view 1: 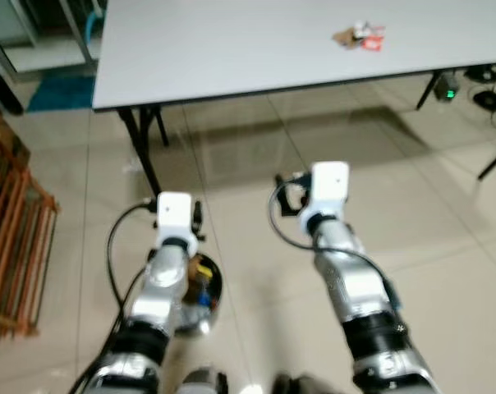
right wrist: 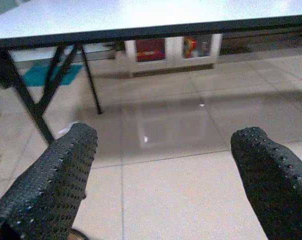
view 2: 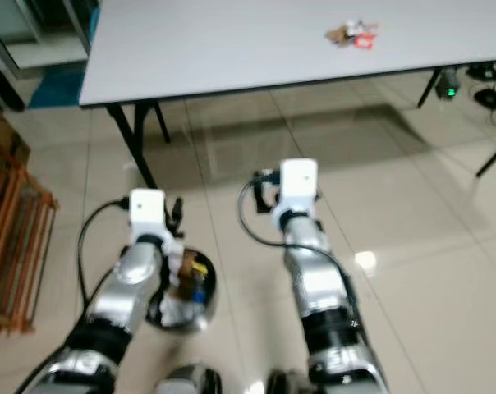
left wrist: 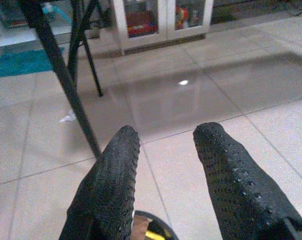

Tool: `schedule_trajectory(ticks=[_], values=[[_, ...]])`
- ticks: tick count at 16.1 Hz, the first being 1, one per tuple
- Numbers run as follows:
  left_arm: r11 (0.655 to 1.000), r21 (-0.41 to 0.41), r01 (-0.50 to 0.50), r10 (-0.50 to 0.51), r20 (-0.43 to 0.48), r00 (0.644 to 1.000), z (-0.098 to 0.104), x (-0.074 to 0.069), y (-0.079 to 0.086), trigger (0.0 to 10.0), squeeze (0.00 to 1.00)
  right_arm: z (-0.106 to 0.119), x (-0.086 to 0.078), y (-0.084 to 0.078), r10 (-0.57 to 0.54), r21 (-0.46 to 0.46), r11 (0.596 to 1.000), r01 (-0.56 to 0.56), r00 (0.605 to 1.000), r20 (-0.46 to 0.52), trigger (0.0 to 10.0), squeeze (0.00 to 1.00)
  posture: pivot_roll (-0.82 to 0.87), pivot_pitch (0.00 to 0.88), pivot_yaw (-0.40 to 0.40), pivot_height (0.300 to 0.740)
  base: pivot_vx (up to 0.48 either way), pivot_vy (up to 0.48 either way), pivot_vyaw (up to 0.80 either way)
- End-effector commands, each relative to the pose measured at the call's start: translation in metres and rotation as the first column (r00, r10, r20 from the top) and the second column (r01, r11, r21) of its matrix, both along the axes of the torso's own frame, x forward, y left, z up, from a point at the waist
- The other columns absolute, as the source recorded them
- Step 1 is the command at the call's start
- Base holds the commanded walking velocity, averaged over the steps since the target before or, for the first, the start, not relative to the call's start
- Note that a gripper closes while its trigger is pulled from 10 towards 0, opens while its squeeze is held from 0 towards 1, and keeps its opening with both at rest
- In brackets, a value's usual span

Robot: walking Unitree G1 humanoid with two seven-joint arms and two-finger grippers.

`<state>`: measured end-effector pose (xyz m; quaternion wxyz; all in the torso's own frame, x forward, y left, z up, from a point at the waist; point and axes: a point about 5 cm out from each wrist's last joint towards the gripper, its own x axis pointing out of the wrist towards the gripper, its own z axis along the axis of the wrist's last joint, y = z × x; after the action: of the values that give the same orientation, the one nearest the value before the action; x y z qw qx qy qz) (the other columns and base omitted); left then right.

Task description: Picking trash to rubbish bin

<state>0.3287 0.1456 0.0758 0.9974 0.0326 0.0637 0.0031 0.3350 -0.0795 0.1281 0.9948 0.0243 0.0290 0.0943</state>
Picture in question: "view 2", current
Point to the brown corrugated cardboard piece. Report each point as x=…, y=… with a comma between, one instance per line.
x=338, y=34

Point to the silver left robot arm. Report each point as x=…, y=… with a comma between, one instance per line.
x=133, y=283

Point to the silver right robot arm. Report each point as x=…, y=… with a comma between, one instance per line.
x=322, y=287

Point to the yellow trash piece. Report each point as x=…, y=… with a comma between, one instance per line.
x=199, y=268

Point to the round silver rubbish bin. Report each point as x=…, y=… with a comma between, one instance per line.
x=203, y=310

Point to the black forked table leg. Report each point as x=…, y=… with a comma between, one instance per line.
x=129, y=139

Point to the orange wooden rack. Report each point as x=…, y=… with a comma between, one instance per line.
x=18, y=238

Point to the robot left leg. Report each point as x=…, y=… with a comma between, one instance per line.
x=190, y=382

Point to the blue floor mat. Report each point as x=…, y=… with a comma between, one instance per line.
x=55, y=90

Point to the short black table leg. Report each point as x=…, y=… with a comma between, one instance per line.
x=429, y=89

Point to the black device with green light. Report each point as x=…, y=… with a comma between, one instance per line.
x=448, y=84

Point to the slanted black table leg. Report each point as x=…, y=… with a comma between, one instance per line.
x=493, y=158

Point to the round black floor object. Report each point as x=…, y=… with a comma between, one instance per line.
x=488, y=98

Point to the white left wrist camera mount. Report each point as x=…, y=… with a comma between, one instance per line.
x=148, y=212

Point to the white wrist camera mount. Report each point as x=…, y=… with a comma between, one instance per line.
x=148, y=212
x=299, y=180

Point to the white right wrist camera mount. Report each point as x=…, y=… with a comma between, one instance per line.
x=299, y=180

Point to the grey furniture frame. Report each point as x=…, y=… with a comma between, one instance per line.
x=34, y=51

